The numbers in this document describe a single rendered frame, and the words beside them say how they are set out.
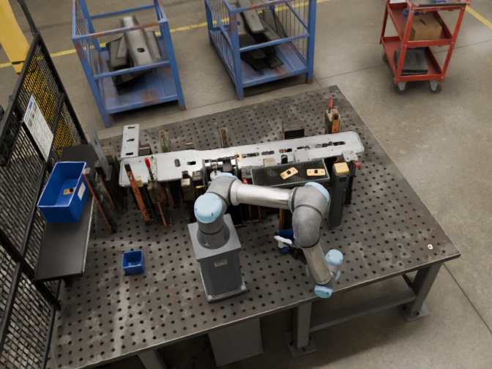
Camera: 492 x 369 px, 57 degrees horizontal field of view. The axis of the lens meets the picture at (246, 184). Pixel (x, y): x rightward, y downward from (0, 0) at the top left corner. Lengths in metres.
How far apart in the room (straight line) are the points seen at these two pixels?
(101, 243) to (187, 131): 1.02
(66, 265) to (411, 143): 3.04
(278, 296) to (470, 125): 2.79
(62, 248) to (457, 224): 2.72
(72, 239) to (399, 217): 1.75
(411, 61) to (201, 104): 2.08
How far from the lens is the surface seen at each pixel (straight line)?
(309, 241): 1.78
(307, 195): 1.81
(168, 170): 2.54
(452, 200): 3.84
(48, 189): 2.49
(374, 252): 2.53
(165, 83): 4.70
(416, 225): 2.69
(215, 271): 2.16
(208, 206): 1.89
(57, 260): 2.32
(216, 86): 4.82
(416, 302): 3.06
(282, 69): 4.72
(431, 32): 4.47
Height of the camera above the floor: 2.77
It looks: 48 degrees down
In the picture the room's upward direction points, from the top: 6 degrees counter-clockwise
